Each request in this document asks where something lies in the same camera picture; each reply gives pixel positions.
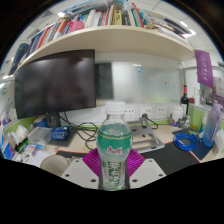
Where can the green-labelled plastic drink bottle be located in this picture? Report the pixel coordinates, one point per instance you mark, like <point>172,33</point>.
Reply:
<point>114,146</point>

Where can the purple hanging banner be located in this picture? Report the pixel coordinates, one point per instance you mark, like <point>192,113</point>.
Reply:
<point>204,68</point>

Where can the white wall socket row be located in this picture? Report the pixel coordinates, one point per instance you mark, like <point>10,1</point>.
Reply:
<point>146,112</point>

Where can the wooden shelf with books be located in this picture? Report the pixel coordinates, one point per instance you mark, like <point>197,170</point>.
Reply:
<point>110,33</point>

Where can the black computer monitor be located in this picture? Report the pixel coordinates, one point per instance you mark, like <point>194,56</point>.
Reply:
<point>55,83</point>

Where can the translucent purple water bottle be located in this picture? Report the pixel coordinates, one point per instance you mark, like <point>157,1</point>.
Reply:
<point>212,128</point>

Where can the small blue box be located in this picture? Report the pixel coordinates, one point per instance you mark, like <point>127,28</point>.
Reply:
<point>60,133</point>

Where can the grey metal laptop stand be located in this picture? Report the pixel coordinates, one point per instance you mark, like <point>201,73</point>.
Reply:
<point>148,138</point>

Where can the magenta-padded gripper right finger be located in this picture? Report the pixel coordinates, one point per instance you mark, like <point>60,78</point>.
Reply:
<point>146,171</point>

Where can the ceiling light panels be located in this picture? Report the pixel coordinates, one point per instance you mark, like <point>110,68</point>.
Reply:
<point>188,30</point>

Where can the frosted glass partition panel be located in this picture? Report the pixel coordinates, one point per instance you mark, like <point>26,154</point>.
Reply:
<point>146,83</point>

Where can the dark wine bottle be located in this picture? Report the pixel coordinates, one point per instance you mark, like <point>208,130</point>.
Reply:
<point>184,101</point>

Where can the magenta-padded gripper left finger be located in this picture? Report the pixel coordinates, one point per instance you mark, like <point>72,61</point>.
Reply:
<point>78,171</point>

